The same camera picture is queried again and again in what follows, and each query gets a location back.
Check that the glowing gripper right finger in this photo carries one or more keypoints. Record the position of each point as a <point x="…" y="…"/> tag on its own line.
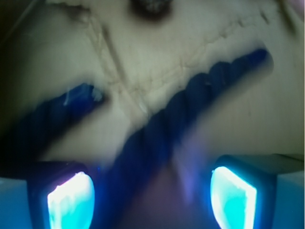
<point x="242" y="191"/>

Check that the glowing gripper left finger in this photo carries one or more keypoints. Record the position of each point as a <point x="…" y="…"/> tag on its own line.
<point x="61" y="195"/>

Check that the brown paper bag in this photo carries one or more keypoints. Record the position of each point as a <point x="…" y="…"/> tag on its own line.
<point x="141" y="61"/>

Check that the brown rock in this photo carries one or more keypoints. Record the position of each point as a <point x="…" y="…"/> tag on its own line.
<point x="151" y="9"/>

